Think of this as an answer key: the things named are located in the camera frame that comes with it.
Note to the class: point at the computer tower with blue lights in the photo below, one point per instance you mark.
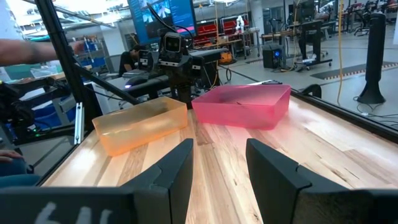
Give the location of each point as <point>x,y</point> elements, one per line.
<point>273,56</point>

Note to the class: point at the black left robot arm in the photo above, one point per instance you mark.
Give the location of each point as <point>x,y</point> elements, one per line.
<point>149,85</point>

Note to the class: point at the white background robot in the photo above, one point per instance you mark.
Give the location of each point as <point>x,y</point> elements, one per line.
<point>239,24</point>

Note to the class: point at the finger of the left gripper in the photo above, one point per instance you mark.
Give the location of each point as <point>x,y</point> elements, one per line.
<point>187,93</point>
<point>175,91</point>

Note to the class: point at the large blue display screen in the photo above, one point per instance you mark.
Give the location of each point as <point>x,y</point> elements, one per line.
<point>183,14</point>

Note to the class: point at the silver metal bracket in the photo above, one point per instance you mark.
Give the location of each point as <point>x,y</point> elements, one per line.
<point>78,124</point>

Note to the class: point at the blue storage bin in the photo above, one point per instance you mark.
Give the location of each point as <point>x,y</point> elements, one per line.
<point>54,112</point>

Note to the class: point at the pink plastic tray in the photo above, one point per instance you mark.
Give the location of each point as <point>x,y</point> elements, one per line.
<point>245,105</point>

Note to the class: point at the person's hand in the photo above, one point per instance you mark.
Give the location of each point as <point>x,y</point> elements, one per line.
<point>9,155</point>

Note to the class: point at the black computer mouse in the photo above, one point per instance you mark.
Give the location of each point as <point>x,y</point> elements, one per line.
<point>136,81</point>

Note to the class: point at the red storage shelving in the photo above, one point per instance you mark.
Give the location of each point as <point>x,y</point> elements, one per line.
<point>227,26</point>

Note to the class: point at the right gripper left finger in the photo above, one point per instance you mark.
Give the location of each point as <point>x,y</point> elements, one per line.
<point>174,186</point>

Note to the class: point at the black round floor base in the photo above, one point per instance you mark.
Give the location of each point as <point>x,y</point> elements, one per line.
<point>373,62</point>

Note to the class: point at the orange plastic tray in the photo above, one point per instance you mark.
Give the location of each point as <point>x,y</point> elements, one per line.
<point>140,124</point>

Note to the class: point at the person's forearm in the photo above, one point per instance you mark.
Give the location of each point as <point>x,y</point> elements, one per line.
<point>31,51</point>

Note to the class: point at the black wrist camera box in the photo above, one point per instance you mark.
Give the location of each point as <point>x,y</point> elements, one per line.
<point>172,43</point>

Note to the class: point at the person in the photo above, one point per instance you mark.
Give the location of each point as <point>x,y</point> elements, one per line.
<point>127,62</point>

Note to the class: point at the black yellow-edged floor mat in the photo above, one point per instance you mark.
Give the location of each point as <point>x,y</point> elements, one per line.
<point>351,71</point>

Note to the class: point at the black rolling workstation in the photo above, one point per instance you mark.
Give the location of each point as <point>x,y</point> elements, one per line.
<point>312,40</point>

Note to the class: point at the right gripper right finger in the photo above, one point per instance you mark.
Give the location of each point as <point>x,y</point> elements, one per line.
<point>273,186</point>

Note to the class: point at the person's leg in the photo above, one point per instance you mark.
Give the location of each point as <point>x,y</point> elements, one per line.
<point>14,177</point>

